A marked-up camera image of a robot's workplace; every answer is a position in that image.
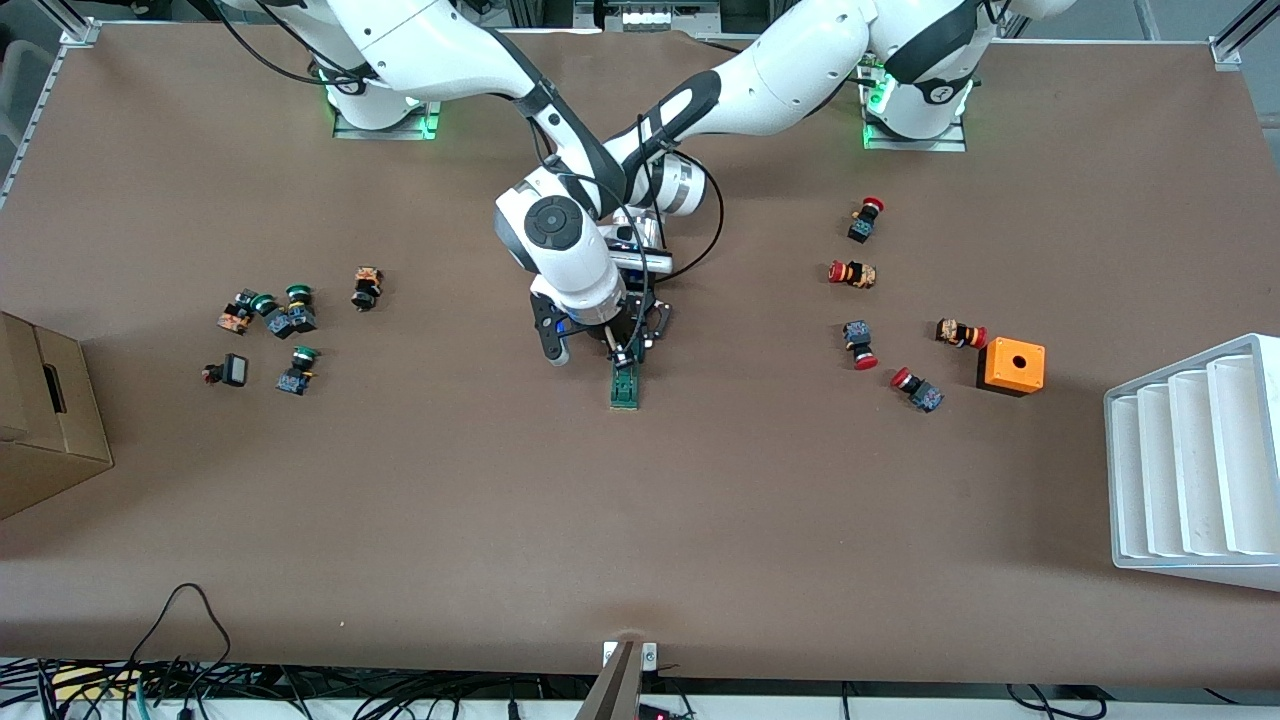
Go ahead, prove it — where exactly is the metal camera post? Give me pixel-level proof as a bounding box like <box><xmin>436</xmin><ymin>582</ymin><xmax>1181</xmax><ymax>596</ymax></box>
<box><xmin>575</xmin><ymin>640</ymin><xmax>661</xmax><ymax>720</ymax></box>

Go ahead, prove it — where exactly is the aluminium frame profile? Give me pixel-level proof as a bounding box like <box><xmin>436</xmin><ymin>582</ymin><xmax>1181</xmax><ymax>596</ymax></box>
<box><xmin>0</xmin><ymin>15</ymin><xmax>101</xmax><ymax>206</ymax></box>
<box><xmin>1210</xmin><ymin>0</ymin><xmax>1280</xmax><ymax>69</ymax></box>

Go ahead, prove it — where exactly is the brown cardboard box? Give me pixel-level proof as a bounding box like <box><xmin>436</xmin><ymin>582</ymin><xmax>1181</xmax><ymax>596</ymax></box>
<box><xmin>0</xmin><ymin>311</ymin><xmax>114</xmax><ymax>521</ymax></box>

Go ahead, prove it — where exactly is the orange button enclosure box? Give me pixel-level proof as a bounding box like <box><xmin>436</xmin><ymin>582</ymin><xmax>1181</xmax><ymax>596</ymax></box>
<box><xmin>976</xmin><ymin>337</ymin><xmax>1047</xmax><ymax>398</ymax></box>

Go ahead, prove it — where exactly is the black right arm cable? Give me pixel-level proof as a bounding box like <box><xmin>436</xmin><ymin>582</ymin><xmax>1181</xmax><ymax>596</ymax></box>
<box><xmin>215</xmin><ymin>0</ymin><xmax>373</xmax><ymax>96</ymax></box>

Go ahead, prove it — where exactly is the white stepped tray rack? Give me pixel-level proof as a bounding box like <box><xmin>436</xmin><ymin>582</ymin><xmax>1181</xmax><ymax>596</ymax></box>
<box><xmin>1103</xmin><ymin>333</ymin><xmax>1280</xmax><ymax>593</ymax></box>

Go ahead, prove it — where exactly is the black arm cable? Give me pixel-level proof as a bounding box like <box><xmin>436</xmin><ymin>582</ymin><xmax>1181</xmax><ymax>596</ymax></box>
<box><xmin>215</xmin><ymin>0</ymin><xmax>373</xmax><ymax>96</ymax></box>
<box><xmin>640</xmin><ymin>115</ymin><xmax>725</xmax><ymax>281</ymax></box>

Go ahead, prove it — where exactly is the black cable bundle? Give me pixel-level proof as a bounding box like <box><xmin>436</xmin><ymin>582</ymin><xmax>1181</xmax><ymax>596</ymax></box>
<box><xmin>0</xmin><ymin>655</ymin><xmax>601</xmax><ymax>720</ymax></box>

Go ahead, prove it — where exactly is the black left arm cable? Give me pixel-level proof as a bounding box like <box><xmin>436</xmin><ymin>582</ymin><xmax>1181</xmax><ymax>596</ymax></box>
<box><xmin>640</xmin><ymin>115</ymin><xmax>725</xmax><ymax>281</ymax></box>

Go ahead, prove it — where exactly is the metal fixture with white lights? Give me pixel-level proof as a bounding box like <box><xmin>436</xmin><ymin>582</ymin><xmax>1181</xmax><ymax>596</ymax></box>
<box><xmin>575</xmin><ymin>0</ymin><xmax>721</xmax><ymax>31</ymax></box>

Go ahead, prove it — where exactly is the black cable loop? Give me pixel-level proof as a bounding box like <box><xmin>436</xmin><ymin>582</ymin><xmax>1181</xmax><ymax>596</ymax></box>
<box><xmin>120</xmin><ymin>583</ymin><xmax>233</xmax><ymax>691</ymax></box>

